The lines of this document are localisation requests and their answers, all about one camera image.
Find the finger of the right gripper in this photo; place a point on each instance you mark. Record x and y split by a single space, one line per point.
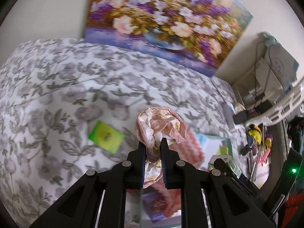
247 187

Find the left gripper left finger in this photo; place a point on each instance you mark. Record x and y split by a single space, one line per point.
136 171

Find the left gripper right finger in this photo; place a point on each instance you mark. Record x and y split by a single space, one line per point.
170 170

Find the pink white wavy cloth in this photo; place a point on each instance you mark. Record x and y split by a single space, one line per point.
189 151

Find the green tissue pack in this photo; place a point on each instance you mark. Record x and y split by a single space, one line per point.
106 137
225 163

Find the pink floral fabric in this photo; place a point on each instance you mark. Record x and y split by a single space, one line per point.
153 125

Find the black binder clip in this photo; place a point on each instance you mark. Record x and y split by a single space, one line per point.
244 150

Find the white tray teal rim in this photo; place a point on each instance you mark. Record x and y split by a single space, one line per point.
210 149

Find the purple wet wipes packet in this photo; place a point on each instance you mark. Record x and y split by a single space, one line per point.
154 204

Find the yellow plush toy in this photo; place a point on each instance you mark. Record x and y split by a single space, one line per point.
255 132

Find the black power adapter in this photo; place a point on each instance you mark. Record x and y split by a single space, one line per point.
240 117

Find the white power strip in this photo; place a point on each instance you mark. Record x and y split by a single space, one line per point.
229 112

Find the white lattice basket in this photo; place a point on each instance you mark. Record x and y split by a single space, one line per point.
281 110

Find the grey floral tablecloth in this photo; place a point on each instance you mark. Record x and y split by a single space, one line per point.
54 91

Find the floral painting canvas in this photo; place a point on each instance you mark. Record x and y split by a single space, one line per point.
198 34

